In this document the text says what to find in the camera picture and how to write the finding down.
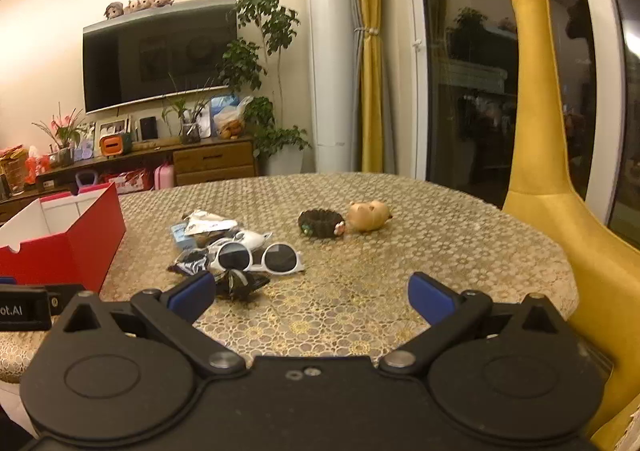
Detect dark woven beaded bracelet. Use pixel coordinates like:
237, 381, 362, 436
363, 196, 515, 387
298, 209, 347, 238

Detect tan animal figurine toy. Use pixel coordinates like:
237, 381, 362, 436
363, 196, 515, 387
348, 201, 393, 233

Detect light blue sachet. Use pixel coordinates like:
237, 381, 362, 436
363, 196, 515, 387
170, 223, 198, 252

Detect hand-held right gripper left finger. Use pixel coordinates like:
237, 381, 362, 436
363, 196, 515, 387
50, 272, 248, 379

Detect red gift box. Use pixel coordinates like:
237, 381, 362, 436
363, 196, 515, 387
102, 170, 153, 194

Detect orange retro radio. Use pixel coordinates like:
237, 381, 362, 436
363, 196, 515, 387
99, 132, 132, 154

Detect potted pink flower plant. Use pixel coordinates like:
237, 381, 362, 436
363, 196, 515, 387
32, 103, 88, 166

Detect tall green houseplant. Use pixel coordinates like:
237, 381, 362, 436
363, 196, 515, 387
217, 0, 313, 156

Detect blue package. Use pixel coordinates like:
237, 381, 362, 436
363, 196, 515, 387
210, 95, 241, 124

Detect white sunglasses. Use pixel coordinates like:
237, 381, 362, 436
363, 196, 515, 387
207, 238, 306, 277

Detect white photo frame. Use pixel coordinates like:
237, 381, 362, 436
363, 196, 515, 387
95, 116, 132, 144

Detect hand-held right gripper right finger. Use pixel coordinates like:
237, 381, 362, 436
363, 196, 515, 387
377, 272, 576, 377

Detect pastel picture card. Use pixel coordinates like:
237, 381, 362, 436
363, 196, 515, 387
75, 123, 97, 162

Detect yellow giraffe stool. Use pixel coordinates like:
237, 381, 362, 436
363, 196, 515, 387
472, 0, 640, 451

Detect white plant pot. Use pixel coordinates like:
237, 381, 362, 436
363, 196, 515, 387
260, 147, 304, 176

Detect plastic bag of fruit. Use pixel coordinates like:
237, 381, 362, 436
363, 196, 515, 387
214, 96, 255, 139

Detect black snack packet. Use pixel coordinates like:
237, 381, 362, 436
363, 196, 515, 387
167, 248, 213, 277

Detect orange snack bag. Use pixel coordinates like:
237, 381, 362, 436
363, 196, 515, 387
25, 156, 51, 184

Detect pink case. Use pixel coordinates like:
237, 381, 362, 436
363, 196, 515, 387
154, 162, 176, 190

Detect wall-mounted television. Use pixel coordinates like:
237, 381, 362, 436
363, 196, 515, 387
81, 0, 239, 114

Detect yellow curtain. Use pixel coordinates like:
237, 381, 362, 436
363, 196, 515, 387
352, 0, 386, 173

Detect basket of packets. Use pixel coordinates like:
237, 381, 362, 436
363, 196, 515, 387
0, 145, 28, 194

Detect white standing air conditioner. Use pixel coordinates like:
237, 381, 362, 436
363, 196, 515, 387
300, 0, 362, 176

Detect silver foil packet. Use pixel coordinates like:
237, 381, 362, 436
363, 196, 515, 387
182, 210, 238, 237

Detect wooden television cabinet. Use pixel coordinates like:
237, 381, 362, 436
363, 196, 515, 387
0, 136, 258, 227

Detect small white plush toy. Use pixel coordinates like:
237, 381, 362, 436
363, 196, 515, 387
235, 230, 273, 252

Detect black bow hair clip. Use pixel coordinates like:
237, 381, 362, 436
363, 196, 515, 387
212, 268, 271, 303

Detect glass sliding door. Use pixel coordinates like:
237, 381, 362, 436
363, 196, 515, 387
405, 0, 640, 242

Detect white cardboard box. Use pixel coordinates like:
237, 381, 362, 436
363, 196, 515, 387
0, 182, 127, 293

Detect glass vase with bamboo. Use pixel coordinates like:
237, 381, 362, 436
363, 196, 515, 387
162, 76, 216, 144

